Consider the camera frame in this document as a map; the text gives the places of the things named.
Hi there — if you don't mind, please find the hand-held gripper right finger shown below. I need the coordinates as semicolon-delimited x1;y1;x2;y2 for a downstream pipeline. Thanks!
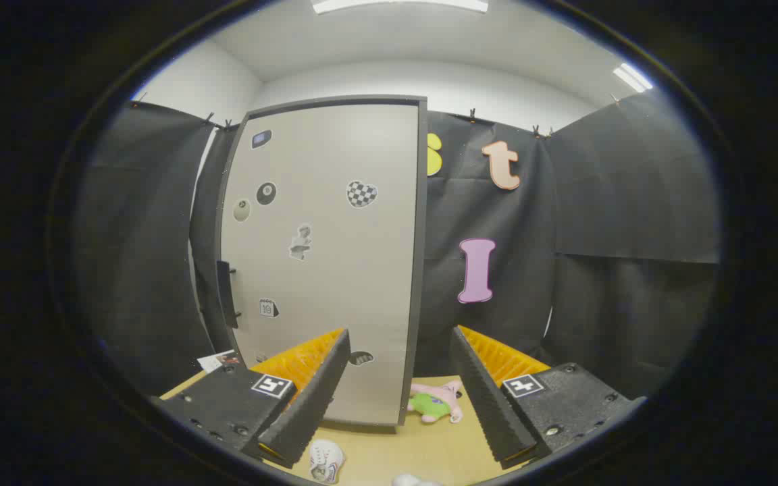
448;325;646;471

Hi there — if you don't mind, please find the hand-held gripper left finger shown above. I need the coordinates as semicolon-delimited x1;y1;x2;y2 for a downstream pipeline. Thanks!
153;328;351;470

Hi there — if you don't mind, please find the black door handle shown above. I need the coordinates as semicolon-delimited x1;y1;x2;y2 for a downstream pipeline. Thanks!
217;261;242;329

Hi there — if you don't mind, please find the dark grey shoe cabinet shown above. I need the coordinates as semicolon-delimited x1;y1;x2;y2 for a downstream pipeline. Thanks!
213;94;428;427

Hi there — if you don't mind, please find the pink and green plush toy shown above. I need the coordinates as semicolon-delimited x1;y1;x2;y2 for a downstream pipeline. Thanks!
408;380;464;425

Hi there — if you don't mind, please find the black backdrop cloth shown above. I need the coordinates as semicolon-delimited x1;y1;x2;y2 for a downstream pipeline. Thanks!
75;88;724;406

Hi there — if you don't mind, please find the small ceiling light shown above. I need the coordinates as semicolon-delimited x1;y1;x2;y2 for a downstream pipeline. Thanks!
613;63;654;93

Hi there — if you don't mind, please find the long ceiling light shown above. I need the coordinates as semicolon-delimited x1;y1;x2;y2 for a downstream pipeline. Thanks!
311;0;489;15

